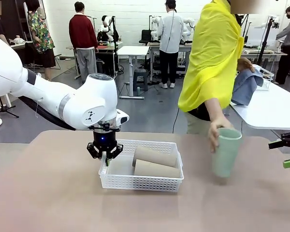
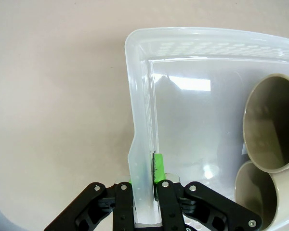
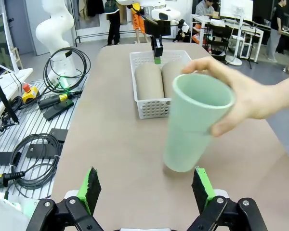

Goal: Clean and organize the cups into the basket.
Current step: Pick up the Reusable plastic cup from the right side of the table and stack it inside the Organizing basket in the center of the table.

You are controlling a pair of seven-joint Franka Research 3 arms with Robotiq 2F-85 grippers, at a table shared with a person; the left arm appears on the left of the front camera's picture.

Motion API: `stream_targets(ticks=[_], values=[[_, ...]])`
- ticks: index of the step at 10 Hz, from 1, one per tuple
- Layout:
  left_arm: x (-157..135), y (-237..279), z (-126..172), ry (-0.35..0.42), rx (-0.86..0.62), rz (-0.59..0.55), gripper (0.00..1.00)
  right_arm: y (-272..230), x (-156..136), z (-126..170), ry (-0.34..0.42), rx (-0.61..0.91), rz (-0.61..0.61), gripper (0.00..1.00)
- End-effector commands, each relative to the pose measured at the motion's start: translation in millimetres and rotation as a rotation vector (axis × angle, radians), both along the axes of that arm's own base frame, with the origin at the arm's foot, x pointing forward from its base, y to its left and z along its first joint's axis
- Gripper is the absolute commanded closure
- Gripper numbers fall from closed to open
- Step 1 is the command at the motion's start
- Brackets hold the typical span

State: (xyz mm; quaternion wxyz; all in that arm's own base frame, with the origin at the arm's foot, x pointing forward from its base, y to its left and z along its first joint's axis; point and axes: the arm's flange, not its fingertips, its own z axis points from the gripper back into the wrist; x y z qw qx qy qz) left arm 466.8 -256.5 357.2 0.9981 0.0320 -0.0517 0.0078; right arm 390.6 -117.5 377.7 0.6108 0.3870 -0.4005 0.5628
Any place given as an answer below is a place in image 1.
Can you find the white standing desk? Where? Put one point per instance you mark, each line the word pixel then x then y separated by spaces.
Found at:
pixel 133 51

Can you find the person in floral shirt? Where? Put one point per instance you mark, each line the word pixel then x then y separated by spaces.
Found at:
pixel 41 33

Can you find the black camera tripod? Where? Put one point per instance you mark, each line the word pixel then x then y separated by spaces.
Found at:
pixel 265 41

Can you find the white perforated plastic basket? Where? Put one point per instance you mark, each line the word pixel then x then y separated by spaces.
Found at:
pixel 140 183

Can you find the pale green plastic cup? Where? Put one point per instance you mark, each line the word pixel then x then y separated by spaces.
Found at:
pixel 226 157

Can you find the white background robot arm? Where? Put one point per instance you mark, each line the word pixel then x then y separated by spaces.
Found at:
pixel 189 26
pixel 155 26
pixel 106 26

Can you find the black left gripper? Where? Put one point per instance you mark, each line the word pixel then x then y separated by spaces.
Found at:
pixel 104 139

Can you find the person's right hand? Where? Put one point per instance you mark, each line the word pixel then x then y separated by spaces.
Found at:
pixel 213 133

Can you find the white side table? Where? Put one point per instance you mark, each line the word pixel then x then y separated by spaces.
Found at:
pixel 275 108

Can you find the grey work table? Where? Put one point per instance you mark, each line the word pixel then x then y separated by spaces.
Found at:
pixel 106 49

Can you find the grey plastic stool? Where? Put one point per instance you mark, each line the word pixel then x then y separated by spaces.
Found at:
pixel 140 79

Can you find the person in white shirt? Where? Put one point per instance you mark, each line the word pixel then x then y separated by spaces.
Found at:
pixel 170 33

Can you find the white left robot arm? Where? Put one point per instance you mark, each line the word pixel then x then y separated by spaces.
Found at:
pixel 38 91

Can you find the person in yellow cape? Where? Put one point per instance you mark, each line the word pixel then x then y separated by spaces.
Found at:
pixel 210 60

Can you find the person in red sweater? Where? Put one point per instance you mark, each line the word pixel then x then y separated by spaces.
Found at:
pixel 83 33

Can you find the blue cleaning cloth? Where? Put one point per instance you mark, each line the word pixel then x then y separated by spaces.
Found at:
pixel 244 89

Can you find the person's right forearm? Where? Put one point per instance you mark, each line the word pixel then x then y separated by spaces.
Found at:
pixel 216 111

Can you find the person's left hand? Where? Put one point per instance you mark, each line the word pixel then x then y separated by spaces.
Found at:
pixel 244 64

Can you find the beige plastic cup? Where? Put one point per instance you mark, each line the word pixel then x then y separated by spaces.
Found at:
pixel 154 154
pixel 157 169

